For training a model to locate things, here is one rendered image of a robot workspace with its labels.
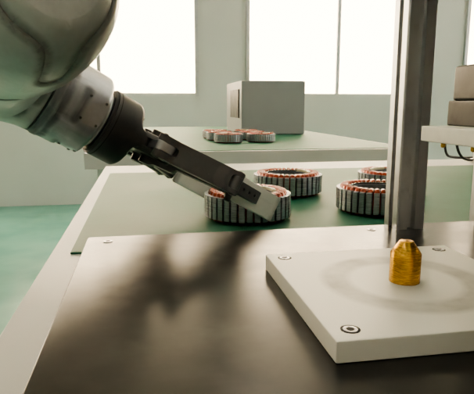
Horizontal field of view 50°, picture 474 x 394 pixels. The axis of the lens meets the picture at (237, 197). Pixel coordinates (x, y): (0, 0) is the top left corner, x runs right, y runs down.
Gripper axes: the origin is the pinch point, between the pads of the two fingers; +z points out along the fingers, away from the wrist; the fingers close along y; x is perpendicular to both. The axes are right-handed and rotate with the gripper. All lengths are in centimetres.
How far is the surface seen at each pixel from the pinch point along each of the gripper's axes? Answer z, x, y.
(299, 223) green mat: 5.8, 0.0, 6.5
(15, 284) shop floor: 39, -67, -215
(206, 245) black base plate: -10.7, -7.2, 15.5
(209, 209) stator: -2.7, -3.1, -0.2
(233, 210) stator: -1.8, -2.1, 3.5
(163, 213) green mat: -4.3, -5.8, -8.3
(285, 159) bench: 61, 29, -80
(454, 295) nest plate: -6.5, -3.4, 36.9
